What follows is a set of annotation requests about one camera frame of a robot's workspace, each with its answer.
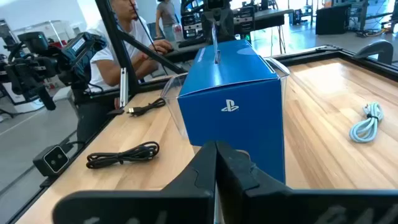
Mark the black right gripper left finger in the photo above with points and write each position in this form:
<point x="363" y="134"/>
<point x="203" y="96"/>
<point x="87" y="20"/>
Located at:
<point x="149" y="205"/>

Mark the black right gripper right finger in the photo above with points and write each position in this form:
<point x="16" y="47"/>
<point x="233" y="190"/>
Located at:
<point x="280" y="205"/>

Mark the black robot base unit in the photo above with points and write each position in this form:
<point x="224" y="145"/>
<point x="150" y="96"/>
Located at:
<point x="245" y="20"/>
<point x="191" y="26"/>

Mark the black robot arm with sticker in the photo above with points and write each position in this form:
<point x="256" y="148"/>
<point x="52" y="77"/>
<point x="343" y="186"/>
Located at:
<point x="77" y="59"/>

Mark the red and white can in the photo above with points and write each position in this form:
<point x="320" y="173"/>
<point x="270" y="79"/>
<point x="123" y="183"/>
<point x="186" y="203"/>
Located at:
<point x="178" y="32"/>

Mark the standing person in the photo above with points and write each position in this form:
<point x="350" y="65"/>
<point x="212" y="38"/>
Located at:
<point x="167" y="14"/>

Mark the blue PlayStation cardboard box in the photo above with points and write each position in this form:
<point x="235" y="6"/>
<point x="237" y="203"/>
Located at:
<point x="248" y="140"/>

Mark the seated person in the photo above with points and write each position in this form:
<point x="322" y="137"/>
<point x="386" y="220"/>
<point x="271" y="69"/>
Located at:
<point x="136" y="34"/>

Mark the clear plastic container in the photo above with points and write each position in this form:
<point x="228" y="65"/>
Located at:
<point x="171" y="99"/>

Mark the black cabinet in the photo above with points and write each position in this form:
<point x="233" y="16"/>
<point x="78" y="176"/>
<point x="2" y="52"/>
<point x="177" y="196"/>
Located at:
<point x="332" y="20"/>

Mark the silver aluminium strip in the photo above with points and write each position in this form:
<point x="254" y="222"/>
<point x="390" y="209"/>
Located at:
<point x="123" y="87"/>

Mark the small black table camera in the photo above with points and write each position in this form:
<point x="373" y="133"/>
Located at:
<point x="53" y="160"/>

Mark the black metal table frame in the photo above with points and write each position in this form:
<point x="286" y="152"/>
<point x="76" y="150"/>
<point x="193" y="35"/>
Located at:
<point x="116" y="40"/>

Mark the clear acrylic enclosure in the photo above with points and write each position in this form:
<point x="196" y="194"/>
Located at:
<point x="46" y="31"/>

